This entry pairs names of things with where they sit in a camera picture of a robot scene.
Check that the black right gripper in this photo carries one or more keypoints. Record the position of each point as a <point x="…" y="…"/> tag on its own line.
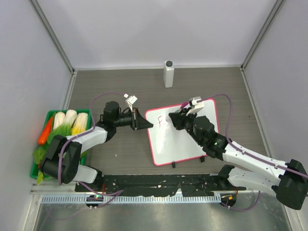
<point x="178" y="119"/>

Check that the yellow white toy cabbage right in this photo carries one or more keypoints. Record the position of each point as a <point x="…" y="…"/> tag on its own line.
<point x="80" y="124"/>

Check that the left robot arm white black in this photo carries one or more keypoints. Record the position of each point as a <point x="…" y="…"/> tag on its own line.
<point x="61" y="160"/>

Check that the white slotted cable duct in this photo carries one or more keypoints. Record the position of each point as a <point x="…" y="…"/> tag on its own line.
<point x="91" y="199"/>

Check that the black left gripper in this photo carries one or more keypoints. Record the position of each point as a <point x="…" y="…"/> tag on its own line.
<point x="138" y="122"/>

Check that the pink framed whiteboard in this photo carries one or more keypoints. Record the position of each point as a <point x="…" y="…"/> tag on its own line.
<point x="167" y="144"/>

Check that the green plastic tray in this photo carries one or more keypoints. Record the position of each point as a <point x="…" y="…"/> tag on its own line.
<point x="35" y="168"/>

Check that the white toy cabbage left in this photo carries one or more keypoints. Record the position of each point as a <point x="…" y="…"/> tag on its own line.
<point x="58" y="119"/>

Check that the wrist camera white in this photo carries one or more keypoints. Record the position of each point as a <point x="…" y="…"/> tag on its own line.
<point x="130" y="100"/>
<point x="196" y="105"/>

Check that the orange toy carrot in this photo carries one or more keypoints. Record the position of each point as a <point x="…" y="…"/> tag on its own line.
<point x="45" y="133"/>

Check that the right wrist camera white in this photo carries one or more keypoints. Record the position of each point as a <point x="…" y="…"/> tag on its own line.
<point x="196" y="105"/>

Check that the purple capped marker pen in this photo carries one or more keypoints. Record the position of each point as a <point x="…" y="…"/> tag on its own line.
<point x="181" y="107"/>

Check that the green leafy toy vegetable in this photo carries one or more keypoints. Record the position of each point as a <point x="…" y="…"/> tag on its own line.
<point x="61" y="130"/>

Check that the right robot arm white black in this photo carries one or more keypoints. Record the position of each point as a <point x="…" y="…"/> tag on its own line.
<point x="287" y="181"/>

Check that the white bottle black cap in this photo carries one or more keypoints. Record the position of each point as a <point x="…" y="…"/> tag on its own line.
<point x="168" y="74"/>

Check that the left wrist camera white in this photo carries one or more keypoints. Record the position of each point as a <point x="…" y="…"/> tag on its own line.
<point x="130" y="100"/>

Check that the white green toy cabbage middle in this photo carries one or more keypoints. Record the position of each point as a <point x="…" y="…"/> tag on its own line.
<point x="69" y="118"/>

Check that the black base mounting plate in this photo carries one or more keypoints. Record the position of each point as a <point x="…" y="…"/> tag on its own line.
<point x="165" y="185"/>

